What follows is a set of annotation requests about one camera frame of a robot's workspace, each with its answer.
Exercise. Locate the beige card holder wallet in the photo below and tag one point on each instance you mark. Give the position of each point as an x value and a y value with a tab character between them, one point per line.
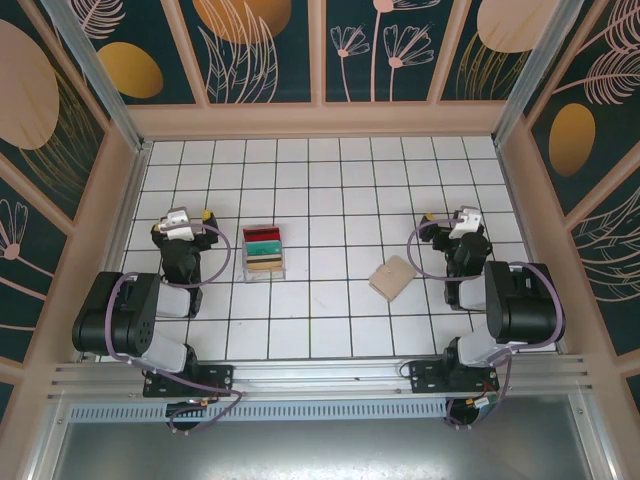
392	277

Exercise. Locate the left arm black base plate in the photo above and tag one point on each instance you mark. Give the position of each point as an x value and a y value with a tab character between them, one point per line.
215	380

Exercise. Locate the gold card with black stripe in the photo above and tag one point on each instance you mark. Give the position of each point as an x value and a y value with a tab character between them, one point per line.
265	266

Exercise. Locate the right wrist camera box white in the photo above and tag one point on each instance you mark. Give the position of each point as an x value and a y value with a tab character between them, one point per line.
462	227

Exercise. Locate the aluminium corner post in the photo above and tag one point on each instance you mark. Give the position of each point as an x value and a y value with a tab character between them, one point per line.
100	75
530	75

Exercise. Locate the clear acrylic card stand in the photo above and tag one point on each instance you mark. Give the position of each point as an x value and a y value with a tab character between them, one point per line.
265	276

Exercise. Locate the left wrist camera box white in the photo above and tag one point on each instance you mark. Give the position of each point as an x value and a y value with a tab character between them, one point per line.
180	225

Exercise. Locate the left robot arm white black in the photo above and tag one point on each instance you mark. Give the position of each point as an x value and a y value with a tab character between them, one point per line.
125	320

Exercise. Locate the grey metal sheet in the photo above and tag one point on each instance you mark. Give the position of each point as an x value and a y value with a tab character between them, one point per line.
320	450

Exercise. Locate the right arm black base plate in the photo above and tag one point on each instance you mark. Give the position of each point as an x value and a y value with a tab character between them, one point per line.
425	377

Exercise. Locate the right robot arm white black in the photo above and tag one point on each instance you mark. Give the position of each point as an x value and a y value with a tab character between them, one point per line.
520	305

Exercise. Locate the teal card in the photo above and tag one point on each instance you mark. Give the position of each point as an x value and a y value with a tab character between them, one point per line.
265	248

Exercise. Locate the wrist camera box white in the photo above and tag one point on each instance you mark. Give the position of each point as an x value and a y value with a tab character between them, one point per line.
462	227
180	225

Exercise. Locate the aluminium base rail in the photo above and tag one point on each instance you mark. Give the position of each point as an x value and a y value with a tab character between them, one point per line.
320	376

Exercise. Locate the red card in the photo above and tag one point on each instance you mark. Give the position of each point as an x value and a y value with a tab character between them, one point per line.
262	234

